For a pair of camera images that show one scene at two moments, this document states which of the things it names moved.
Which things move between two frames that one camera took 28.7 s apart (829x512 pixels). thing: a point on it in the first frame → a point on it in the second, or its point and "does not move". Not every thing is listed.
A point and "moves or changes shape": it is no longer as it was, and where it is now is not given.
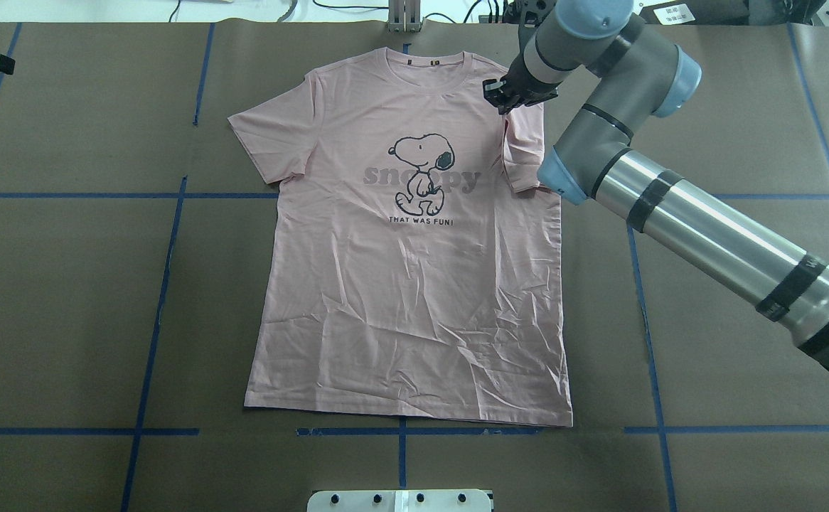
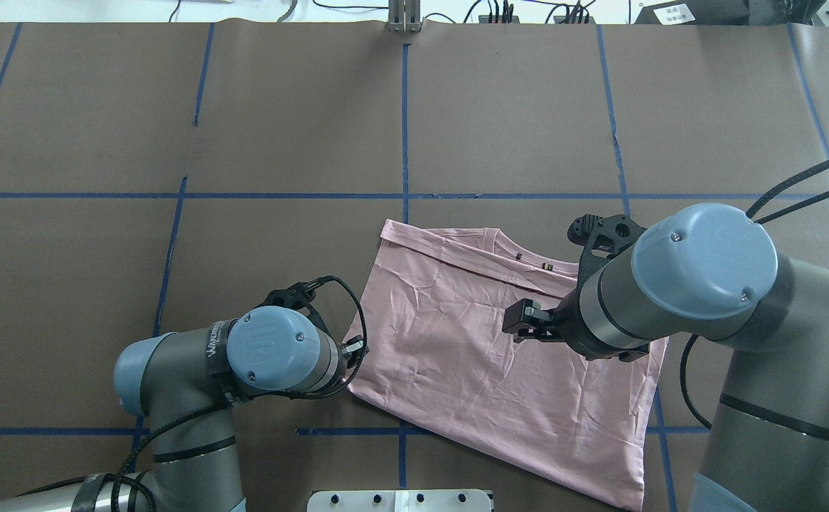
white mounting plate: (399, 500) does not move
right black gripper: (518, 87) → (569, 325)
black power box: (697, 13) does not move
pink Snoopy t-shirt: (413, 265) moves or changes shape
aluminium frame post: (404, 16) does not move
